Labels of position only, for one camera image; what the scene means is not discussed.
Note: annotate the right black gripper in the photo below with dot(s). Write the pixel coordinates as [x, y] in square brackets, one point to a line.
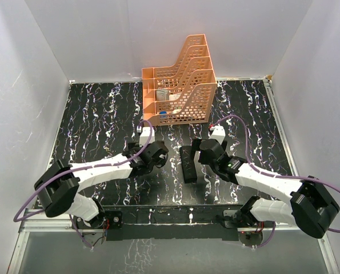
[196, 146]

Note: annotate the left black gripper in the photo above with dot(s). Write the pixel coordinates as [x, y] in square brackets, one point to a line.
[135, 146]

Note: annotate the black sunglasses case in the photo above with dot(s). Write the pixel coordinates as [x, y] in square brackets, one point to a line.
[187, 163]

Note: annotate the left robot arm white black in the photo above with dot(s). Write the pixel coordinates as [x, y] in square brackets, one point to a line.
[62, 195]

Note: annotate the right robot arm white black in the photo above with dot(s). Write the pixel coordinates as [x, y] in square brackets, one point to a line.
[300, 202]

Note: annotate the white paper in organizer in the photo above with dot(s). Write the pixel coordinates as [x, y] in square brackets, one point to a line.
[177, 100]

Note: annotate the grey packet in organizer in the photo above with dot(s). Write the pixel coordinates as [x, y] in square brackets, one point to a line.
[162, 94]

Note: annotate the orange plastic file organizer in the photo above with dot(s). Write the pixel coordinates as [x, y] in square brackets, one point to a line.
[182, 93]

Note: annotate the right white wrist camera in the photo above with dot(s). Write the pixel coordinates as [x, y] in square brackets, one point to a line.
[217, 133]

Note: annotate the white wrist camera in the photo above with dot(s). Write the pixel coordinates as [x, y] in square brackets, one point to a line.
[146, 135]
[217, 133]

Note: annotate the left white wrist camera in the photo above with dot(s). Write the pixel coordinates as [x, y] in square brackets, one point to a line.
[146, 135]

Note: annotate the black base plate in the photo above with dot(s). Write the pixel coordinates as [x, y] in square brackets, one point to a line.
[203, 221]

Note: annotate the aluminium frame rail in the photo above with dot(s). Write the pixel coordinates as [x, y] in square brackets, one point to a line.
[36, 218]

